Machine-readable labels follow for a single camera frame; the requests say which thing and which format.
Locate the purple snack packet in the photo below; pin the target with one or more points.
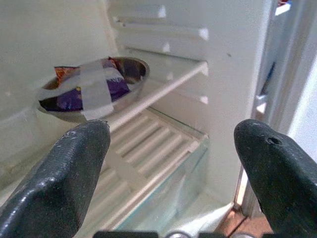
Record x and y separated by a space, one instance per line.
119 84

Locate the silver refrigerator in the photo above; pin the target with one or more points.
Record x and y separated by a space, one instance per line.
235 74

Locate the white ribbed crisper cover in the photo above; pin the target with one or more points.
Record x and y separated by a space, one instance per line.
148 138

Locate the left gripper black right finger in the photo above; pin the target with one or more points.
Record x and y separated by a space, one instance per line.
284 178

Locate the stainless steel bowl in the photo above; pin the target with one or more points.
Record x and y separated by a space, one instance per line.
135 72

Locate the glass fridge shelf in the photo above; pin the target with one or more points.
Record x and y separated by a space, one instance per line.
168 74

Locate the grey tape strip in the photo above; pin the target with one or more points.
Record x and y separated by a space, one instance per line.
65 83
95 99

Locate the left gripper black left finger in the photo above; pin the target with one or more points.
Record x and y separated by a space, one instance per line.
49 188

